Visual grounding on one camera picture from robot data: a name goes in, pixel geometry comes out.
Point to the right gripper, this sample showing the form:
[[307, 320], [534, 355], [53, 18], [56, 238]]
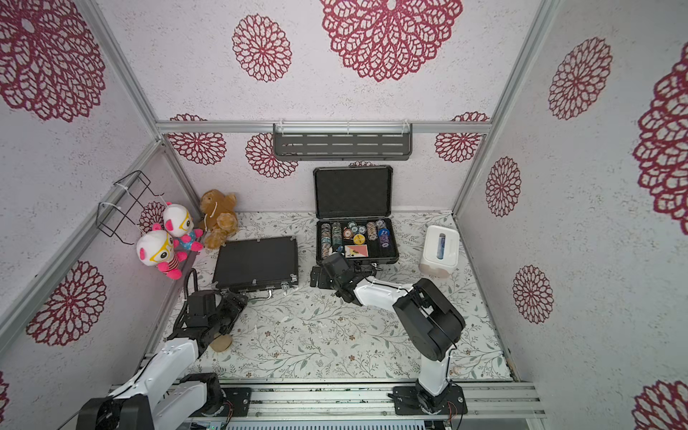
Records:
[[333, 271]]

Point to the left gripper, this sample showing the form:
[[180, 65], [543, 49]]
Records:
[[235, 305]]

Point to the black poker case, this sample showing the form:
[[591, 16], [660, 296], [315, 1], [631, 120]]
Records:
[[255, 265]]

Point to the grey poker case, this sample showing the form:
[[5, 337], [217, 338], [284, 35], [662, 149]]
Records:
[[353, 211]]

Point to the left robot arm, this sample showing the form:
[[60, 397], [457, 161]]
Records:
[[162, 395]]

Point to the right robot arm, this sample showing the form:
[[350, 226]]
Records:
[[432, 323]]

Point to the lower pink white plush doll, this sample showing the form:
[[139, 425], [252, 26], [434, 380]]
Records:
[[158, 249]]

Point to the pink white plush doll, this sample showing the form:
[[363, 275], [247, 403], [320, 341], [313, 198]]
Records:
[[179, 224], [158, 249]]

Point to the brown teddy bear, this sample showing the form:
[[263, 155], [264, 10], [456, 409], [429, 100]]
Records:
[[220, 220]]

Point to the upper pink white plush doll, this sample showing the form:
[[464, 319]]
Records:
[[179, 224]]

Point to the white tissue box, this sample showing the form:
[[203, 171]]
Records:
[[440, 254]]

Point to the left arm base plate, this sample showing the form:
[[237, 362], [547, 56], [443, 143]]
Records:
[[235, 402]]

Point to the grey metal wall shelf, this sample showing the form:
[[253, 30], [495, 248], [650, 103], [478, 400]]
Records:
[[299, 144]]

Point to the black wire wall basket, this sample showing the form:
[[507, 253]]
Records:
[[112, 217]]

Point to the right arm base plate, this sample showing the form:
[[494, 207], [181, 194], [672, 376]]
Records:
[[414, 400]]

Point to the aluminium mounting rail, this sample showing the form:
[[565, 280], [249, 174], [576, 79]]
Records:
[[360, 400]]

